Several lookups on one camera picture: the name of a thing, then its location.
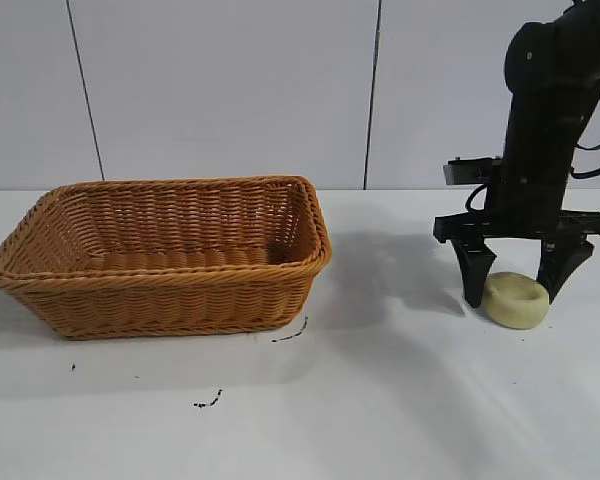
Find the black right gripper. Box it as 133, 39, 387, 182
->
433, 143, 600, 309

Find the pale yellow round pastry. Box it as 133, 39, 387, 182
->
481, 271, 552, 330

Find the brown woven wicker basket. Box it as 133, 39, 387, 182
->
0, 174, 334, 342

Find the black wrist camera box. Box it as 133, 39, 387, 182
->
442, 156, 504, 187

